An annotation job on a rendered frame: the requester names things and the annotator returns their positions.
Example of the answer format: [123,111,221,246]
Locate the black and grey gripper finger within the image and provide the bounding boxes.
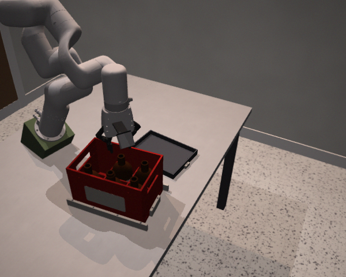
[96,126,113,154]
[132,121,141,136]

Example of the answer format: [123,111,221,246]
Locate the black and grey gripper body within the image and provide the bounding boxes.
[101,105,134,138]

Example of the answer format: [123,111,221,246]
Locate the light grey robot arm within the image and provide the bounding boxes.
[0,0,133,142]

